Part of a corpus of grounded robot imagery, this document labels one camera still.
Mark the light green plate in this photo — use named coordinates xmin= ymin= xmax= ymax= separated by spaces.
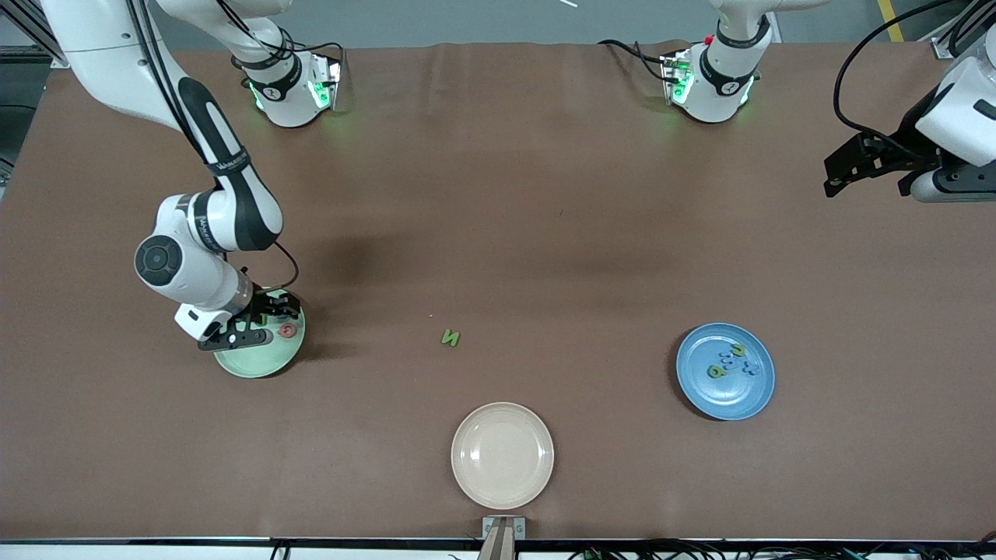
xmin=213 ymin=299 xmax=307 ymax=380

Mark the silver base connector box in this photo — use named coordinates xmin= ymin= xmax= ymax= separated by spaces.
xmin=306 ymin=54 xmax=343 ymax=111
xmin=660 ymin=48 xmax=695 ymax=106

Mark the brown table cover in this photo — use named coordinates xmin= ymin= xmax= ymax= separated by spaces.
xmin=0 ymin=40 xmax=996 ymax=541

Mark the blue plate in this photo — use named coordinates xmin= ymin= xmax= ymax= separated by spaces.
xmin=675 ymin=323 xmax=776 ymax=422

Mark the beige plate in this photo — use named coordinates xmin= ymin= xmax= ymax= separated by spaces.
xmin=451 ymin=402 xmax=555 ymax=511

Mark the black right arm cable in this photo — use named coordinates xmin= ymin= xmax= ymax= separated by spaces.
xmin=124 ymin=0 xmax=300 ymax=292

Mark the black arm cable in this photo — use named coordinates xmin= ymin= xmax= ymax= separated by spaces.
xmin=124 ymin=0 xmax=300 ymax=292
xmin=833 ymin=0 xmax=946 ymax=160

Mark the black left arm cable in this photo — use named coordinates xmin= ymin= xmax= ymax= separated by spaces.
xmin=833 ymin=0 xmax=946 ymax=160

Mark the aluminium frame post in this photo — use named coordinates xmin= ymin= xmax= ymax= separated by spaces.
xmin=932 ymin=0 xmax=970 ymax=61

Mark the black base cable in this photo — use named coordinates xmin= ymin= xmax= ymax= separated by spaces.
xmin=284 ymin=37 xmax=345 ymax=63
xmin=598 ymin=39 xmax=672 ymax=82

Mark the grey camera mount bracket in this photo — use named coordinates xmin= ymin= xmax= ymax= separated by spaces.
xmin=482 ymin=516 xmax=527 ymax=541

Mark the brown camera pole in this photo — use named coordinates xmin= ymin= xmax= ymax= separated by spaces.
xmin=478 ymin=521 xmax=517 ymax=560

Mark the black cable bundle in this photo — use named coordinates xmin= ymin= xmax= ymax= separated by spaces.
xmin=568 ymin=541 xmax=996 ymax=560

